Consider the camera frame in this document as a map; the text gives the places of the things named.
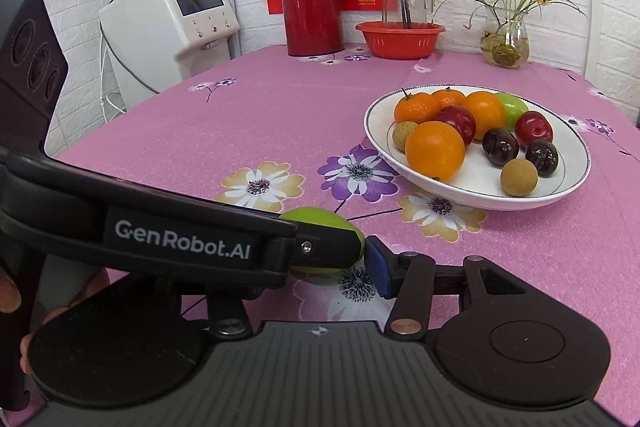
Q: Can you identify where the person's left hand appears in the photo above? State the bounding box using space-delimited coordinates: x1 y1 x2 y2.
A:
0 268 110 375

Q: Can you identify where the green round fruit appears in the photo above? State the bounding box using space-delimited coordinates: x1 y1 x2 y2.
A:
495 92 529 132
280 206 367 275

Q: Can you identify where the tangerine with stem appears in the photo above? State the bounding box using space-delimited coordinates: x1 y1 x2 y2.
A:
394 91 441 125
431 88 467 110

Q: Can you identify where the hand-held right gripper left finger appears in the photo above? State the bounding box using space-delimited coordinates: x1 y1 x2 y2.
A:
112 277 261 339

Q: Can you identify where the red plum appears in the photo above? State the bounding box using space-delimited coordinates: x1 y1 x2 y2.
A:
514 111 555 148
436 105 477 146

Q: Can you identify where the brown longan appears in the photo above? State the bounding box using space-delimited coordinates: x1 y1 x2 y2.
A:
392 121 420 152
500 158 539 198

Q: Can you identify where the pink floral tablecloth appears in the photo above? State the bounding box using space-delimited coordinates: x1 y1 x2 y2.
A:
52 44 640 413

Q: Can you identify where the dark purple plum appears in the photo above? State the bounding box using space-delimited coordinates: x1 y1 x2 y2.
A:
481 127 520 168
525 138 560 178

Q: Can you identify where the white porcelain plate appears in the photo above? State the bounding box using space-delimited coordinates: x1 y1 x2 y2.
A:
363 85 592 212

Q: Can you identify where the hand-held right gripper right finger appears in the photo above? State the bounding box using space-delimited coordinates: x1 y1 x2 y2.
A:
365 235 528 339

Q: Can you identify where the white water dispenser with screen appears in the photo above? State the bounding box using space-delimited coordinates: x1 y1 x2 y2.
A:
99 0 241 110

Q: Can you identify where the white cable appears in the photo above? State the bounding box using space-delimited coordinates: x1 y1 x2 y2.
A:
100 34 128 112

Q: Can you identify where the glass vase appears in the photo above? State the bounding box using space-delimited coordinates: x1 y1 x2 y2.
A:
480 4 531 69

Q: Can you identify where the red plastic basket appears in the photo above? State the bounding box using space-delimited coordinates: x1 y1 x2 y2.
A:
355 21 446 60

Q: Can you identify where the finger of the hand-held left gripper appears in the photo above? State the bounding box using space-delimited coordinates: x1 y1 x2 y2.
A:
260 227 367 276

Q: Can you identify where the orange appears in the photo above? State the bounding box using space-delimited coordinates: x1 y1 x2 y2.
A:
460 91 507 141
404 121 466 182

